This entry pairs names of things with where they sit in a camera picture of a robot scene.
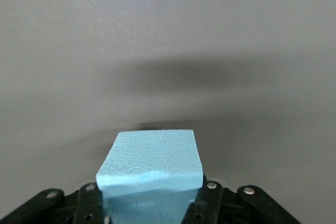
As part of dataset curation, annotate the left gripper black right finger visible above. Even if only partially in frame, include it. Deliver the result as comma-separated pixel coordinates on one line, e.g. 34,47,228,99
181,180,300,224

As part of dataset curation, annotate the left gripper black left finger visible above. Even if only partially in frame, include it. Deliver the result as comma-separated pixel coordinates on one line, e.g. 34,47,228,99
0,182,111,224

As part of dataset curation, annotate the light blue foam block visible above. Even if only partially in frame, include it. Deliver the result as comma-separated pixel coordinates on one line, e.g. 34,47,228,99
96,129,205,224

